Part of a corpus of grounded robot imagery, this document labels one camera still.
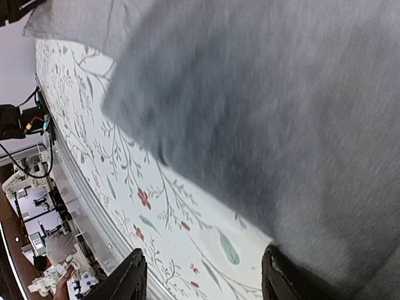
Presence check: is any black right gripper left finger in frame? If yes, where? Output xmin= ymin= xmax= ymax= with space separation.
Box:
xmin=82 ymin=248 xmax=148 ymax=300

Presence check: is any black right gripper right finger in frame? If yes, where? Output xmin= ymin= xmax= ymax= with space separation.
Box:
xmin=262 ymin=244 xmax=333 ymax=300

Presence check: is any grey button-up shirt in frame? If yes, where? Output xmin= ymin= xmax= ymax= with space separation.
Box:
xmin=24 ymin=1 xmax=399 ymax=299

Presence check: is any background workbench clutter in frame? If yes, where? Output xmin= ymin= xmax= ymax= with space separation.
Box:
xmin=0 ymin=149 xmax=107 ymax=300

